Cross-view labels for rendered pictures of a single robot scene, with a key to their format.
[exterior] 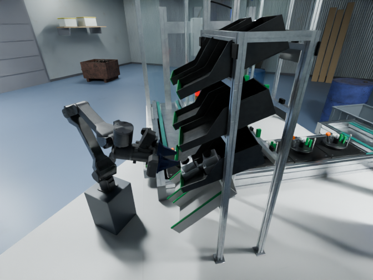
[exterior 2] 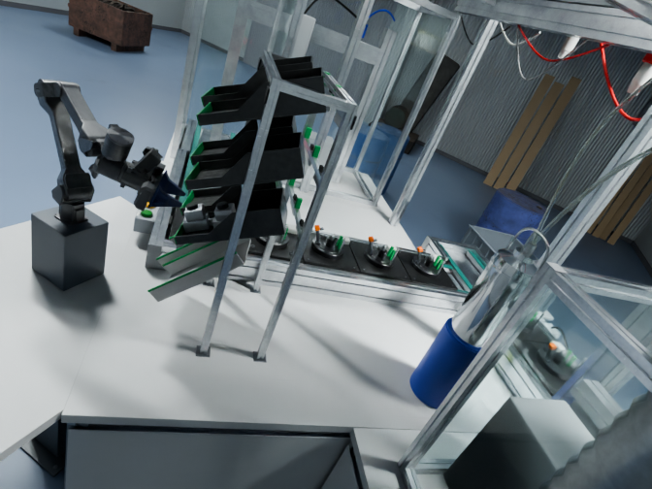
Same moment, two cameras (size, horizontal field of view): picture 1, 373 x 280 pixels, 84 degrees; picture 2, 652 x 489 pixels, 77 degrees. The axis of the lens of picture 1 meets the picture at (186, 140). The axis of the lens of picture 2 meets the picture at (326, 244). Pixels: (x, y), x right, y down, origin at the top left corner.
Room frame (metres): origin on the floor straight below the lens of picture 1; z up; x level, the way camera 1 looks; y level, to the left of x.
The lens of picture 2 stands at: (-0.40, -0.15, 1.82)
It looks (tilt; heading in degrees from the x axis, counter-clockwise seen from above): 29 degrees down; 347
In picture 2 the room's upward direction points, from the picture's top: 22 degrees clockwise
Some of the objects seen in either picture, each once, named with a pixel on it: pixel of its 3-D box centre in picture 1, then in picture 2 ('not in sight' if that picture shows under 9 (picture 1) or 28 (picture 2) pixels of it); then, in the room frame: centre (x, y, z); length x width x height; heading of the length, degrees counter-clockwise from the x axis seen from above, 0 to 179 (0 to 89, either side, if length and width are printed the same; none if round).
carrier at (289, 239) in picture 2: not in sight; (274, 230); (1.04, -0.25, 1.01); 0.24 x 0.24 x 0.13; 9
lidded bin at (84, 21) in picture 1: (86, 21); not in sight; (8.76, 3.57, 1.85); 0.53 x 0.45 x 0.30; 152
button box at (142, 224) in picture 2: (149, 163); (148, 211); (1.05, 0.23, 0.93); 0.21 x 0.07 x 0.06; 9
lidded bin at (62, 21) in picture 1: (67, 22); not in sight; (8.05, 3.94, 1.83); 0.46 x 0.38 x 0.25; 152
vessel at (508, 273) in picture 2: not in sight; (502, 286); (0.54, -0.88, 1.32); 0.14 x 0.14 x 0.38
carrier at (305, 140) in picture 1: (302, 143); (382, 251); (1.13, -0.73, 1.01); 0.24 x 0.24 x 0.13; 9
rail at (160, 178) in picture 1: (158, 149); (171, 197); (1.25, 0.20, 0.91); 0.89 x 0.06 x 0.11; 9
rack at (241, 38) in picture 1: (233, 149); (263, 215); (0.67, -0.18, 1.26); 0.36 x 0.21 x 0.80; 9
